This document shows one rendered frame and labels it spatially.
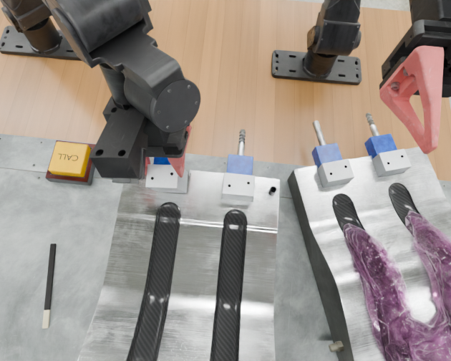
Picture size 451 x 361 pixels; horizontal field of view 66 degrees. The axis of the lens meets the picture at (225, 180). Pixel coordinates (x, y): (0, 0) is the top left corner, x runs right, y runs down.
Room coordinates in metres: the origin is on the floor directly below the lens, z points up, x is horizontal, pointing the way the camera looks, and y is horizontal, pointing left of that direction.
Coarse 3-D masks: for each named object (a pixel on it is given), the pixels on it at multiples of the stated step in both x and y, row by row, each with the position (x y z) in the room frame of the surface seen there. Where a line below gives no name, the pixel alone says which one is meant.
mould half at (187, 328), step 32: (128, 192) 0.16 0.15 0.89; (160, 192) 0.17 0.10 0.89; (192, 192) 0.17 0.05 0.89; (256, 192) 0.19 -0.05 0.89; (128, 224) 0.11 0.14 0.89; (192, 224) 0.12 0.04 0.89; (256, 224) 0.13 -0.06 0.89; (128, 256) 0.06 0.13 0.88; (192, 256) 0.07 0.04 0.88; (256, 256) 0.08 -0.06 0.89; (128, 288) 0.01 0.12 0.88; (192, 288) 0.02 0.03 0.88; (256, 288) 0.04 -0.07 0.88; (96, 320) -0.04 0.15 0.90; (128, 320) -0.03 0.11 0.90; (192, 320) -0.02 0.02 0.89; (256, 320) -0.01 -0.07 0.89; (96, 352) -0.07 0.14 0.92; (160, 352) -0.06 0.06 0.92; (192, 352) -0.06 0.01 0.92; (256, 352) -0.05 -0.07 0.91
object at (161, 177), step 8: (160, 160) 0.20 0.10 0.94; (168, 160) 0.20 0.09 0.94; (152, 168) 0.19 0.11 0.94; (160, 168) 0.19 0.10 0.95; (168, 168) 0.19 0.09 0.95; (152, 176) 0.17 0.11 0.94; (160, 176) 0.18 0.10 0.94; (168, 176) 0.18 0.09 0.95; (176, 176) 0.18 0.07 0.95; (184, 176) 0.19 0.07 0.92; (152, 184) 0.16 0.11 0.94; (160, 184) 0.16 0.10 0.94; (168, 184) 0.16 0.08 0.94; (176, 184) 0.17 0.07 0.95; (184, 184) 0.18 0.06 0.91; (168, 192) 0.17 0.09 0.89; (176, 192) 0.17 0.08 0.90; (184, 192) 0.17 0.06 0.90
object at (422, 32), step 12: (420, 24) 0.23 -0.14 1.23; (432, 24) 0.23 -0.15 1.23; (444, 24) 0.23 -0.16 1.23; (408, 36) 0.23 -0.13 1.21; (420, 36) 0.22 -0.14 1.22; (432, 36) 0.23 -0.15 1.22; (444, 36) 0.23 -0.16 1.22; (396, 48) 0.23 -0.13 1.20; (408, 48) 0.22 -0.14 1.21; (396, 60) 0.23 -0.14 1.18; (444, 60) 0.23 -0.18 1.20; (384, 72) 0.23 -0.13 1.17; (444, 72) 0.22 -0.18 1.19
